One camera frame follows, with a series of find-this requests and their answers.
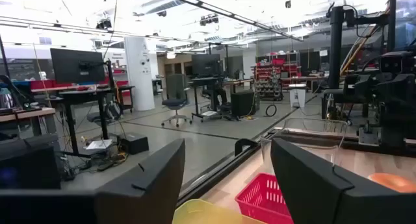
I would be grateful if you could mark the black box on floor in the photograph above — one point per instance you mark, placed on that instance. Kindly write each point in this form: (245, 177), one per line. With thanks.
(135, 143)

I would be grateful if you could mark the black desk wooden top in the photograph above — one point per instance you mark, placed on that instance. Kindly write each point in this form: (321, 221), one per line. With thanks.
(208, 82)

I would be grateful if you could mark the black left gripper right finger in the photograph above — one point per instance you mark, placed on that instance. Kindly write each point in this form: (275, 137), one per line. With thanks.
(325, 198)

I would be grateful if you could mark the dark blue office chair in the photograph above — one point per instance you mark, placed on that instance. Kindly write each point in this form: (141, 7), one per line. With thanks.
(104, 115)

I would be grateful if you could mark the yellow sponge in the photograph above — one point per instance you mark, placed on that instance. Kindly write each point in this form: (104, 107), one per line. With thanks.
(393, 181)

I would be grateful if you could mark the wooden workbench grey legs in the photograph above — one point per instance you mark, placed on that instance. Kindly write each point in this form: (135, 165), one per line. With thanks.
(26, 113)

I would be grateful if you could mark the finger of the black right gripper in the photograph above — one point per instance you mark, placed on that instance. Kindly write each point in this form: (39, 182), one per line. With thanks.
(367, 89)

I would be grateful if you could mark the clear plastic bin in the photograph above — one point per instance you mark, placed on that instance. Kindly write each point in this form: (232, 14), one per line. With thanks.
(312, 133)

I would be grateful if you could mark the white paper sheet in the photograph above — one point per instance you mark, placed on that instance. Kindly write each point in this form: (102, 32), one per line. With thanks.
(99, 144)

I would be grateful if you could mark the parts rack red bins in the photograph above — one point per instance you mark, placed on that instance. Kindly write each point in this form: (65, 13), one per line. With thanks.
(269, 78)

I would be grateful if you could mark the white trash bin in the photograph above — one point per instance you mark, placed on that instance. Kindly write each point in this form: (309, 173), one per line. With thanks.
(297, 95)

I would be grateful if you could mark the black overhead frame beam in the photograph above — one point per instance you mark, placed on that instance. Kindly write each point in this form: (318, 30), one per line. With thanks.
(227, 13)

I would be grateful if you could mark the white round pillar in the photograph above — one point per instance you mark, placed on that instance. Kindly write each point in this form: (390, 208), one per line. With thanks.
(139, 74)

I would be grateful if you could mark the yellow translucent plastic bin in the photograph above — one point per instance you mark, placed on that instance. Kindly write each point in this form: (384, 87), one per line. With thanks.
(201, 214)

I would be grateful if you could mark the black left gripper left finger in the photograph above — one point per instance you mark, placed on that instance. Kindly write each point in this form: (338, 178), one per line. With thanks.
(97, 207)

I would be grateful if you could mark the black frame post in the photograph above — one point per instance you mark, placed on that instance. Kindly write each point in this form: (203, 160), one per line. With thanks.
(336, 48)

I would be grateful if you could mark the red plastic basket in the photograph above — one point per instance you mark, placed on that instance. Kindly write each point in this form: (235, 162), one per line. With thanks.
(260, 198)

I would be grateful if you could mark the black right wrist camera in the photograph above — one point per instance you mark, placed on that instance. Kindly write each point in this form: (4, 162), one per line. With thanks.
(395, 63)

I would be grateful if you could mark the black computer tower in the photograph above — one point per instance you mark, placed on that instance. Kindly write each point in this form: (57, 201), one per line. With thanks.
(243, 104)
(29, 165)

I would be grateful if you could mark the black computer monitor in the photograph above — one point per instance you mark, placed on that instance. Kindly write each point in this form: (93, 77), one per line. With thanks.
(78, 65)
(206, 65)

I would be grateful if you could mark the grey mesh office chair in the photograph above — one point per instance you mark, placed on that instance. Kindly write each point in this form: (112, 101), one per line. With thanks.
(175, 94)

